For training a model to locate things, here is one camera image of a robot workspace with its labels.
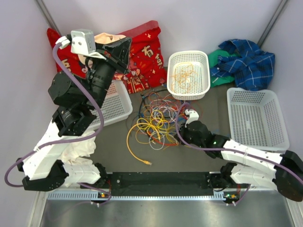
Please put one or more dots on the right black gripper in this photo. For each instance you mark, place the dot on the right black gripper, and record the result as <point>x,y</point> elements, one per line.
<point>182,131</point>

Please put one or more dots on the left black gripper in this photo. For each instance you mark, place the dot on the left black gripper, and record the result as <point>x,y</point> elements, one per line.
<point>120,51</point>

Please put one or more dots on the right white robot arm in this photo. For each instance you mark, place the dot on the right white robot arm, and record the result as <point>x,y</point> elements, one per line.
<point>282,172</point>

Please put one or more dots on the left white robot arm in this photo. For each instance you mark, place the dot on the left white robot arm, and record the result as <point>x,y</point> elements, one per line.
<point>79,103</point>

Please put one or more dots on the beige cap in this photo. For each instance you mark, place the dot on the beige cap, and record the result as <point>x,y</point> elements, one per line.
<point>103,38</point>

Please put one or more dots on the red printed pillow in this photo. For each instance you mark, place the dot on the red printed pillow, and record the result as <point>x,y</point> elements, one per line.
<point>146,61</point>

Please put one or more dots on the left white perforated basket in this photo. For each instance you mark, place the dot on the left white perforated basket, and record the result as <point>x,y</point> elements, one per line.
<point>117,105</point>

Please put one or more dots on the white perforated basket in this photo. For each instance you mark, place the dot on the white perforated basket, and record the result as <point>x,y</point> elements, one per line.
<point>256,119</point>
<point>117,105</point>
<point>188,75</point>

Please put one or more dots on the centre white perforated basket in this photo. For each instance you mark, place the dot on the centre white perforated basket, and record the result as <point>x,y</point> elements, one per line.
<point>188,75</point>

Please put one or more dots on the right white perforated basket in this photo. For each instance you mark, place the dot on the right white perforated basket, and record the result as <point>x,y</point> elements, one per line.
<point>256,119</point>

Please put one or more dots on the green cloth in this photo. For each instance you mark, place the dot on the green cloth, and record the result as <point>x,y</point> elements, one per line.
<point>213,61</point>

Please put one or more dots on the blue plaid shirt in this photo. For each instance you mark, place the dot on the blue plaid shirt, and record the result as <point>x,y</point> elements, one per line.
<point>253,69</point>

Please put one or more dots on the white crumpled cloth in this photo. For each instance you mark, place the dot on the white crumpled cloth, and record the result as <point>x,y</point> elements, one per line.
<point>78,153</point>

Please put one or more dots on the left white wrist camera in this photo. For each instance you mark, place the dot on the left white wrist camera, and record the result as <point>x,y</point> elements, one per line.
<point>82,43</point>

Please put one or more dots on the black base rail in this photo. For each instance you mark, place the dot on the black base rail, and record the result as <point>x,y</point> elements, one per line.
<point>164,183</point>

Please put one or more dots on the grey slotted cable duct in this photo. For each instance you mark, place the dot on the grey slotted cable duct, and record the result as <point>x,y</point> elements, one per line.
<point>99,196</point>

